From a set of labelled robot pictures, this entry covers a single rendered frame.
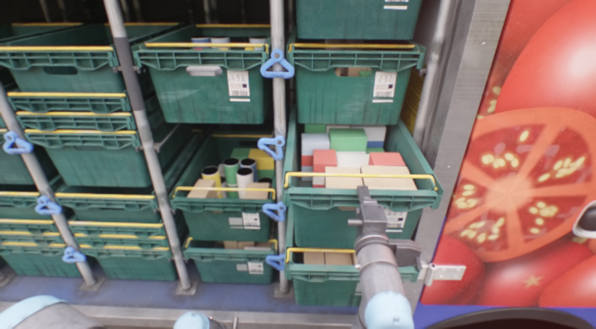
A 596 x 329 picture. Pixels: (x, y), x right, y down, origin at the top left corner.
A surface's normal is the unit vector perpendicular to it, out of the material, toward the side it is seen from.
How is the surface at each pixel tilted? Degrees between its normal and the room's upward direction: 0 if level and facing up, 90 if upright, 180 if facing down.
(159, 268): 92
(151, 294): 0
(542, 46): 90
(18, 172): 92
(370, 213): 2
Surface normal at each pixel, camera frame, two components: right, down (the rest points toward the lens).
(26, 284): 0.00, -0.88
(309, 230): -0.03, 0.60
